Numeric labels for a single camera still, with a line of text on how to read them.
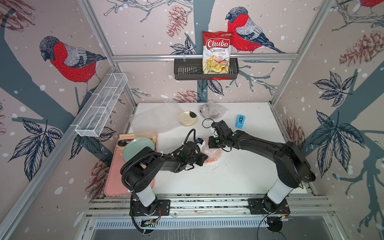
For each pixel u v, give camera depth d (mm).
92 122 715
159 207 728
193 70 1067
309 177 728
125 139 987
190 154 734
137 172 463
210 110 1074
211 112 1074
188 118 1102
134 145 956
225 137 690
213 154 880
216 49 839
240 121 1067
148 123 1080
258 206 731
